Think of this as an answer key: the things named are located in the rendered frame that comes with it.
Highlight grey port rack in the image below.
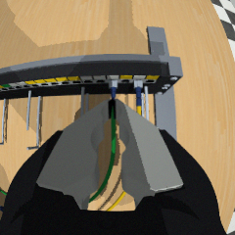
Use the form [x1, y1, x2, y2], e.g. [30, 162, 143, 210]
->
[0, 26, 183, 150]

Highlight green cable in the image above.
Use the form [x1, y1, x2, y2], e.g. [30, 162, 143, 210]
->
[89, 107, 116, 203]

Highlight yellow cable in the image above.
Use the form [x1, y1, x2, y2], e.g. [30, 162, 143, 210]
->
[107, 98, 142, 211]

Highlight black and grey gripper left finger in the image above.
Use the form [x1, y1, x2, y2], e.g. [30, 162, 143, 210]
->
[0, 99, 113, 235]

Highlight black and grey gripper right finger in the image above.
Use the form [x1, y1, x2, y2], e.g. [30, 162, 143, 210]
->
[113, 99, 227, 235]

